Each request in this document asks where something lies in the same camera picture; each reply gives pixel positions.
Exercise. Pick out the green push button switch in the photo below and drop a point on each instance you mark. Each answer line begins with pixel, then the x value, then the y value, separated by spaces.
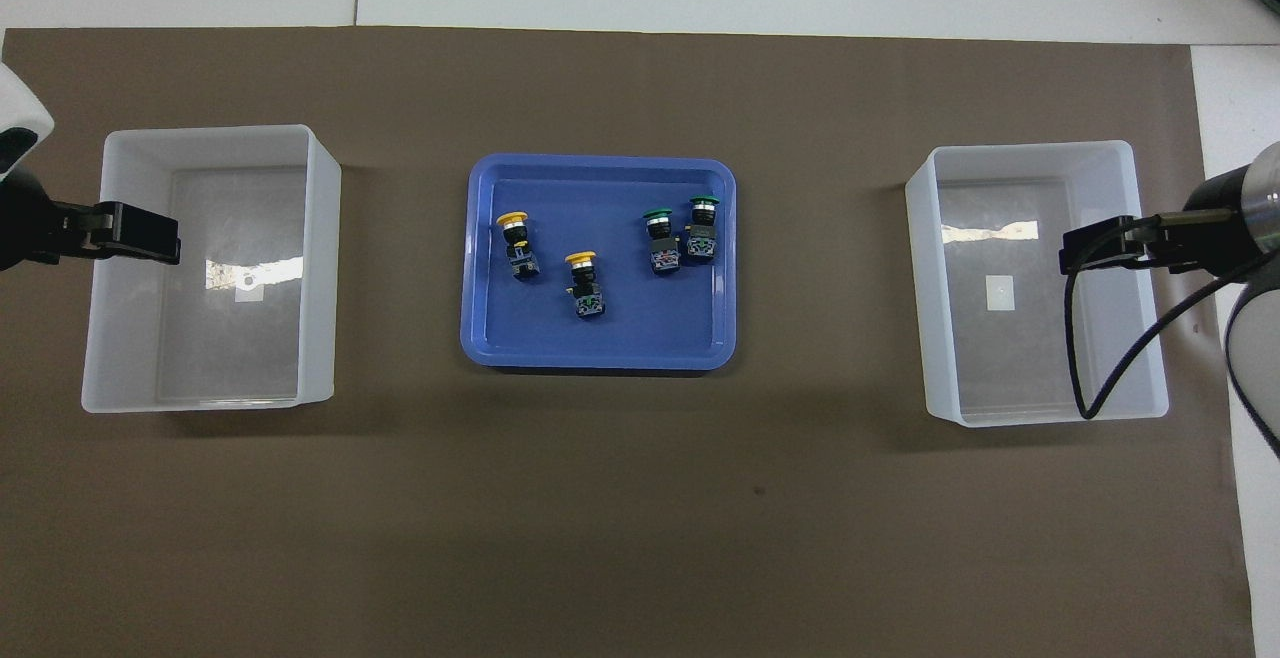
pixel 700 233
pixel 662 243

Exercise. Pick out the yellow push button switch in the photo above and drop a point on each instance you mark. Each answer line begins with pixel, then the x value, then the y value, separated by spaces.
pixel 520 253
pixel 585 288

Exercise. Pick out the brown paper table mat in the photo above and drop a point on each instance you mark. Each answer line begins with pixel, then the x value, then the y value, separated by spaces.
pixel 640 488

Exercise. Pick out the small white label sticker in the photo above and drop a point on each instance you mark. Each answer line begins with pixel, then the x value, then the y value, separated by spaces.
pixel 1000 293
pixel 248 288

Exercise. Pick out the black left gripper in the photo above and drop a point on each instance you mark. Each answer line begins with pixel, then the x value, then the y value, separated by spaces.
pixel 40 228

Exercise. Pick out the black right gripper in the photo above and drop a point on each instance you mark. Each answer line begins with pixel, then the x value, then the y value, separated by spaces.
pixel 1220 238

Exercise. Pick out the translucent white plastic box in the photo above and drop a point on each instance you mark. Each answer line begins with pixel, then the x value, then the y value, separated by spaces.
pixel 1040 368
pixel 220 358

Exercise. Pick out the blue plastic tray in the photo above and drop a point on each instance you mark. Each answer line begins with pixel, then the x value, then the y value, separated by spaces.
pixel 600 338

